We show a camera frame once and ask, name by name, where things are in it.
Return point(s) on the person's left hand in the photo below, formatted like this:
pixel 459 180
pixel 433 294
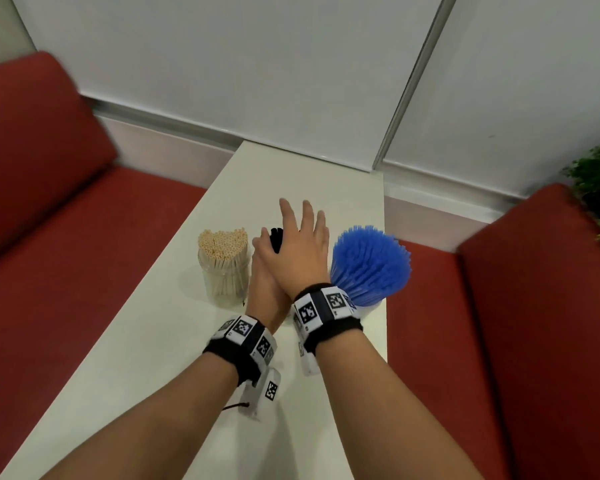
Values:
pixel 265 299

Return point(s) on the person's right hand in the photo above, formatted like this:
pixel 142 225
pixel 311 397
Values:
pixel 300 259

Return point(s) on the small bunch of black straws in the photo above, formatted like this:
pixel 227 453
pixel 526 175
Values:
pixel 277 239

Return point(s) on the clear glass jar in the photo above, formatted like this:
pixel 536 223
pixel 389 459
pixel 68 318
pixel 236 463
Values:
pixel 225 284

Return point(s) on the small bunch of blue straws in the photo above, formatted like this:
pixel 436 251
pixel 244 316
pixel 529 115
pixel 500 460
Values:
pixel 370 264

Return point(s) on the frosted plastic jar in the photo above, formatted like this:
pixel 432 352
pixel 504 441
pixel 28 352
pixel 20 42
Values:
pixel 367 310

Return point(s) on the person's left forearm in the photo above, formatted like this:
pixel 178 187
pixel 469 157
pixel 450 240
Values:
pixel 140 434

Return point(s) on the person's right forearm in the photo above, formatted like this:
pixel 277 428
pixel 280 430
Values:
pixel 395 414

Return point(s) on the black left wristband with markers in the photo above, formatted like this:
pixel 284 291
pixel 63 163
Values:
pixel 230 354

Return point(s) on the black wristband with markers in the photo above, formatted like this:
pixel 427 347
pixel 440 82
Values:
pixel 230 354
pixel 335 327

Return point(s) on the black right wristband with markers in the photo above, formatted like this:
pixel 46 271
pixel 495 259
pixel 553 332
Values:
pixel 335 327

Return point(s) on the red sofa beside plant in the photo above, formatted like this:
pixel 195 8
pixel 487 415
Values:
pixel 540 344

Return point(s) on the green plant hedge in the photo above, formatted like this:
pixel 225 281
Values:
pixel 597 189

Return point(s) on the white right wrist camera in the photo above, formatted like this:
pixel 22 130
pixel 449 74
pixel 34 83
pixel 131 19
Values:
pixel 307 364

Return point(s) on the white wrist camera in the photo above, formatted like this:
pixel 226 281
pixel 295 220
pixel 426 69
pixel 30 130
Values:
pixel 307 364
pixel 260 399

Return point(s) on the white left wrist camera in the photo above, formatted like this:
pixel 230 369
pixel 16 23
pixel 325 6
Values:
pixel 260 399

